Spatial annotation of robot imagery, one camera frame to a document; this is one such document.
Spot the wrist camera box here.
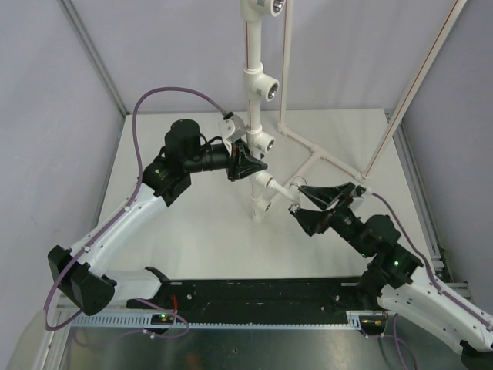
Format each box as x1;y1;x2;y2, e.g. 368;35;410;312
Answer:
218;112;247;144
347;183;367;199

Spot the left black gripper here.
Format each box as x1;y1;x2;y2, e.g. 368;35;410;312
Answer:
186;140;268;183

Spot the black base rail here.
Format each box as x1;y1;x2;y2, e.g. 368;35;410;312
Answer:
150;277;389;326

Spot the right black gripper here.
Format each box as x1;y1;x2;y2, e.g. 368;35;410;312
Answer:
288;182;372;257

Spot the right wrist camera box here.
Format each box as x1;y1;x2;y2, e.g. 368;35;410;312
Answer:
347;183;367;199

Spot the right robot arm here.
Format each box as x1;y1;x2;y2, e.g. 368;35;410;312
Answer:
290;182;492;369

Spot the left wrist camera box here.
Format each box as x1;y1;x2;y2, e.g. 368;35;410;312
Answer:
218;112;247;144

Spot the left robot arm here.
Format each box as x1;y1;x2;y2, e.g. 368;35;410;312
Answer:
48;115;267;316

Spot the white PVC pipe frame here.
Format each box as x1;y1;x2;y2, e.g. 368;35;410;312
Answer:
237;0;468;223

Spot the aluminium table frame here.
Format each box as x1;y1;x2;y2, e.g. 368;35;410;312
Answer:
45;299;468;369

